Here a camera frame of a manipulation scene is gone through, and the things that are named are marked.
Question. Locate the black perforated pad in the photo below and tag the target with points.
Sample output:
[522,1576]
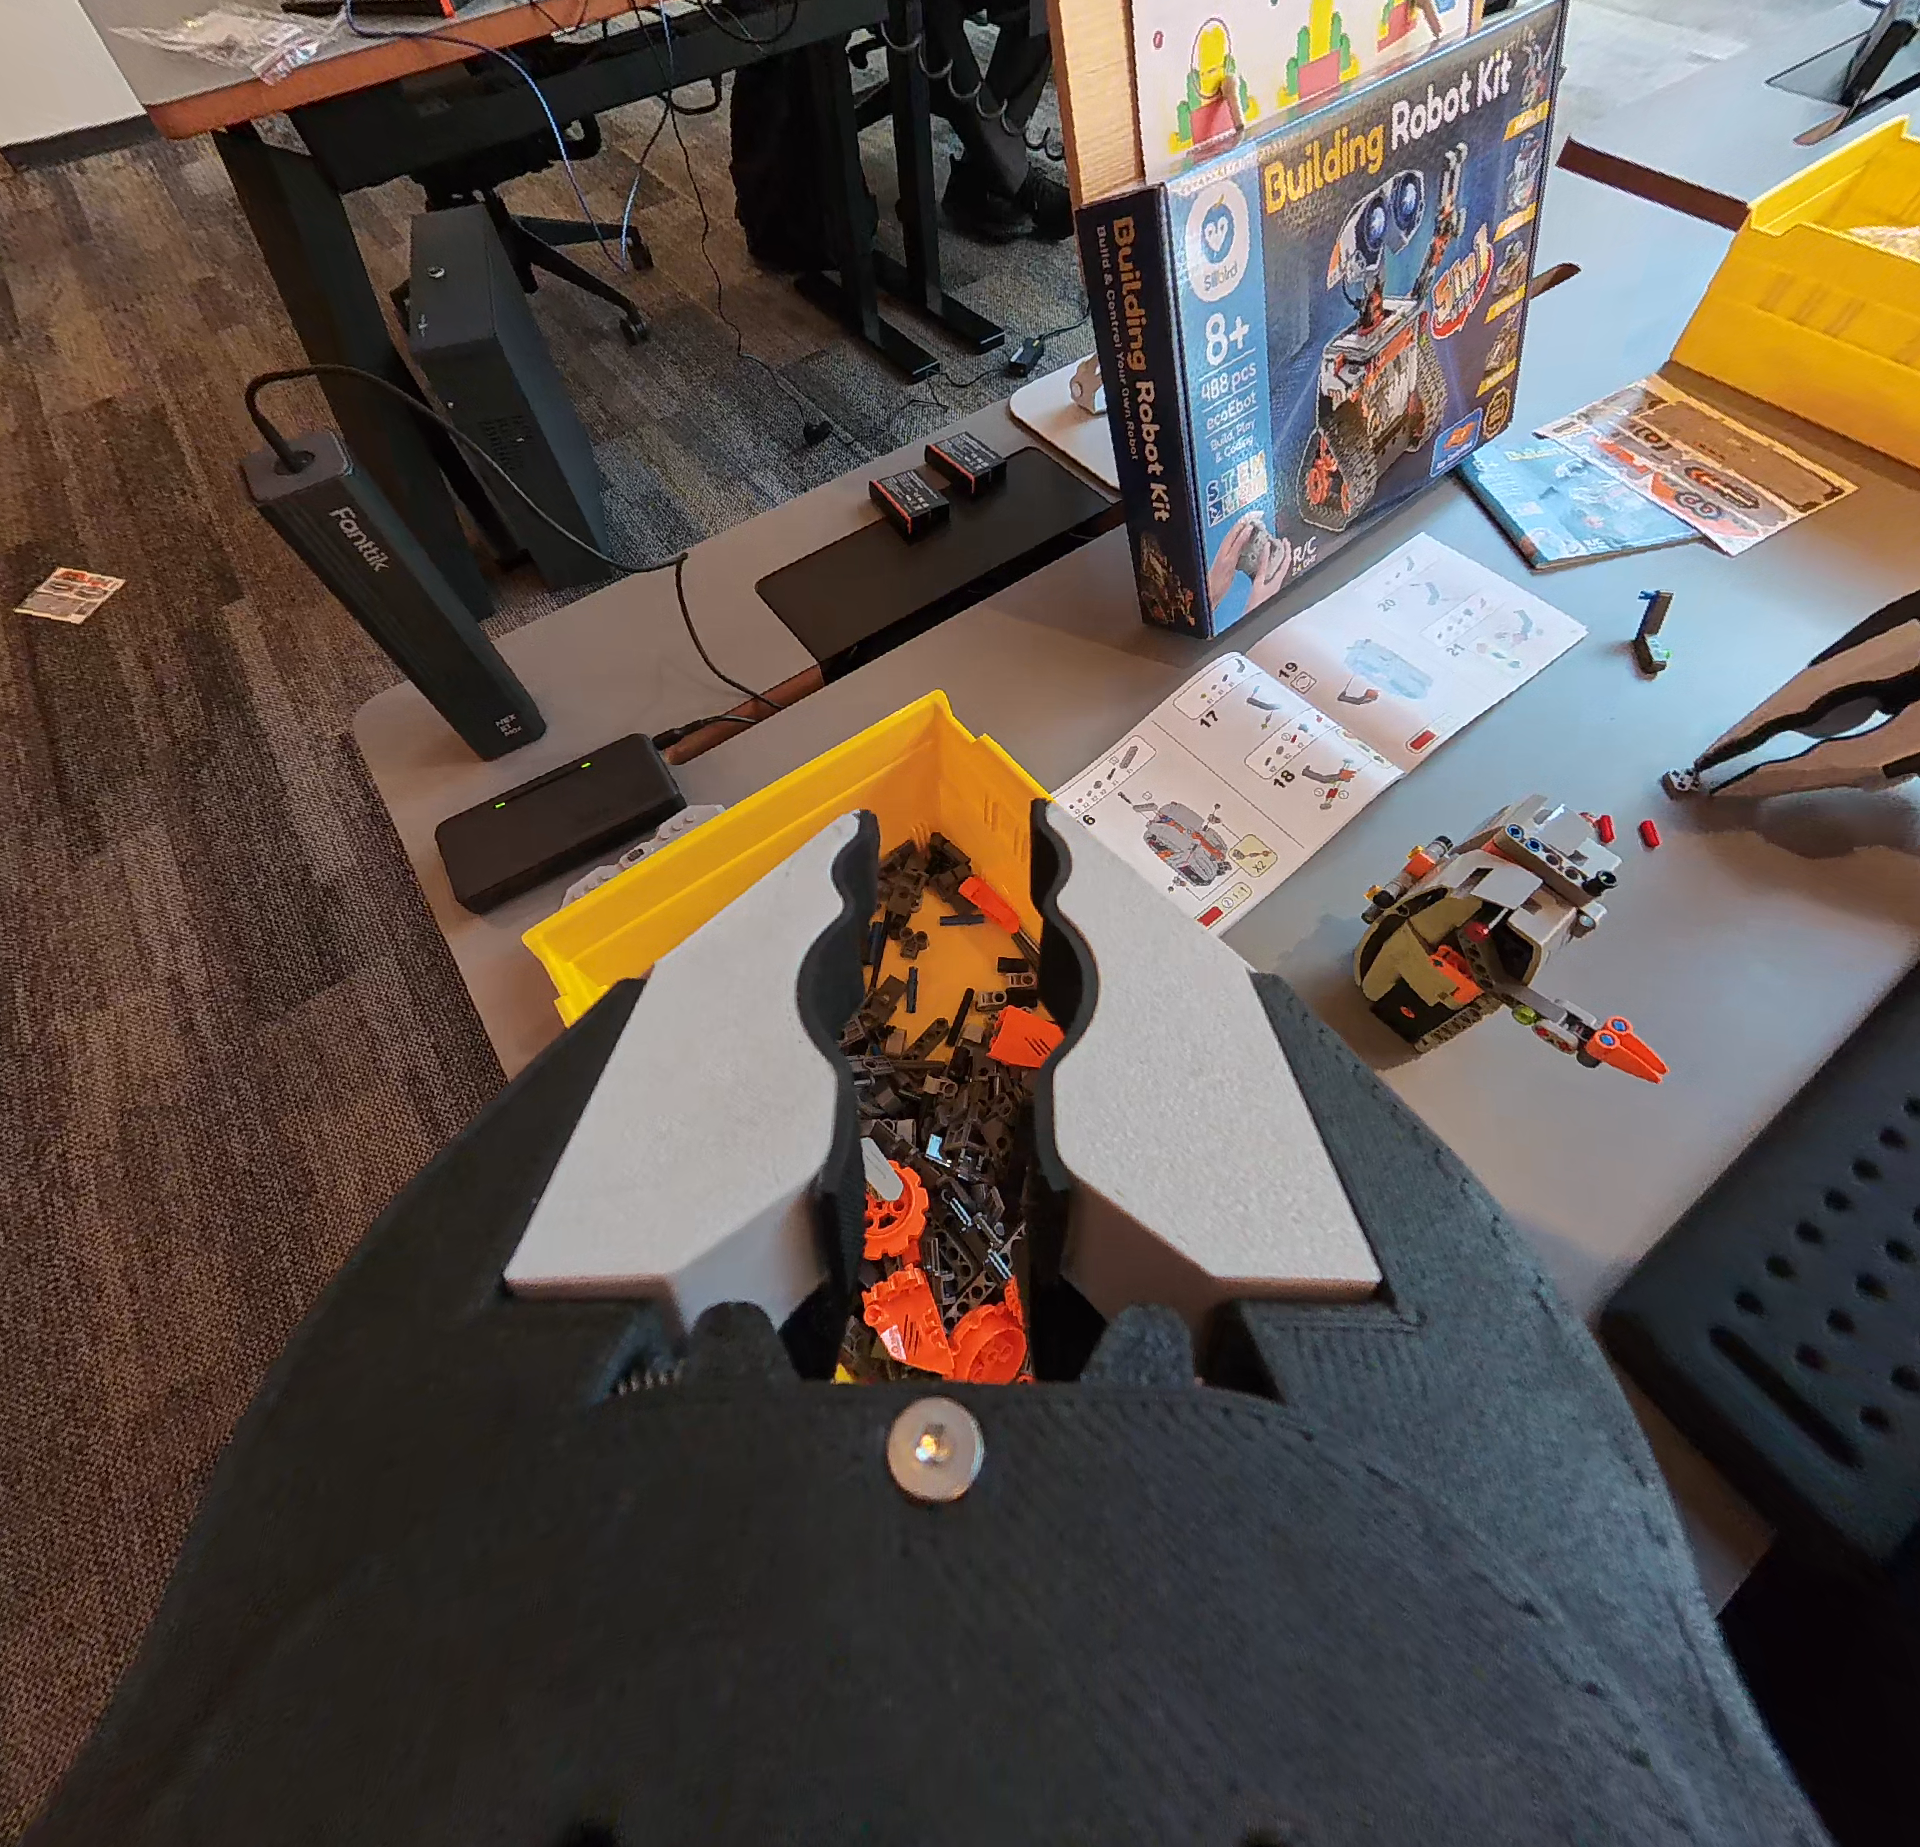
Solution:
[1783,1278]

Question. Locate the black tall device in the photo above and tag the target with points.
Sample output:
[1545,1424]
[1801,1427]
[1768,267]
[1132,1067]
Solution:
[392,587]

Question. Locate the pile of building brick pieces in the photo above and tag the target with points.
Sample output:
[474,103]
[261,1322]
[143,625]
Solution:
[931,1082]

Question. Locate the orange sticker sheets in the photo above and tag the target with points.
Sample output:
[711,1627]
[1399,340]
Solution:
[1711,470]

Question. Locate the narrow orange curved panel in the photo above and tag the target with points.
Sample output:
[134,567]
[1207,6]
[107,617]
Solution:
[990,902]

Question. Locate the clear plastic bag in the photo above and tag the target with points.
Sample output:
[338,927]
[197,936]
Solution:
[225,35]

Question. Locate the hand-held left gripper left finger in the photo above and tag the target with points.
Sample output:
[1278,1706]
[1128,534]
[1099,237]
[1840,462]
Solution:
[676,1129]

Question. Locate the blue robot kit box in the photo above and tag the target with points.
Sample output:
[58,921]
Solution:
[1351,347]

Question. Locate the partly built robot model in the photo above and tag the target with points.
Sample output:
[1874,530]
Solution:
[1479,934]

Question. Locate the sticker sheet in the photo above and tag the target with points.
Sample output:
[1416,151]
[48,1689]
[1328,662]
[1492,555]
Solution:
[66,592]

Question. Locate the black battery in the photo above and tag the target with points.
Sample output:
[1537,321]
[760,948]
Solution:
[910,504]
[974,462]

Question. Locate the black desk mat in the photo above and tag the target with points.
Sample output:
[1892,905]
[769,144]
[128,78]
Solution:
[931,558]

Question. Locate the yellow plastic bin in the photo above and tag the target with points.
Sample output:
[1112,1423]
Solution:
[1816,287]
[705,902]

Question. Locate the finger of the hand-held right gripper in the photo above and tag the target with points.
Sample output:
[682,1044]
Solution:
[1848,780]
[1831,716]

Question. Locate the black charger box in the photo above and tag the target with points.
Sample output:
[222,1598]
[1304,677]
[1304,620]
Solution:
[558,821]

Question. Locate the blue manual booklet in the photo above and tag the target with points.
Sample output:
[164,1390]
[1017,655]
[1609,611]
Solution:
[1559,512]

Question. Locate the white tray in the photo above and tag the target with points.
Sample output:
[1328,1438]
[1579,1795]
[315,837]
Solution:
[1073,439]

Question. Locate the orange striped panel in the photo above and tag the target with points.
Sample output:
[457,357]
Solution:
[1026,1041]

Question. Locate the dark grey beam with pins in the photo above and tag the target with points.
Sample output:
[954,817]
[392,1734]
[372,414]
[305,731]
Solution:
[1652,633]

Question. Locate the open instruction booklet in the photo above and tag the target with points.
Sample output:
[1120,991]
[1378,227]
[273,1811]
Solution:
[1321,725]

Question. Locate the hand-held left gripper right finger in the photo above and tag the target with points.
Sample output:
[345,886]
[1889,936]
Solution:
[1216,1129]

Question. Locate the white remote controller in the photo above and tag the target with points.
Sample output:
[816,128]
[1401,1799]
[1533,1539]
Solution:
[647,849]

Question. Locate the black office chair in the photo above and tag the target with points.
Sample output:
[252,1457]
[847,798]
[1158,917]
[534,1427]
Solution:
[578,234]

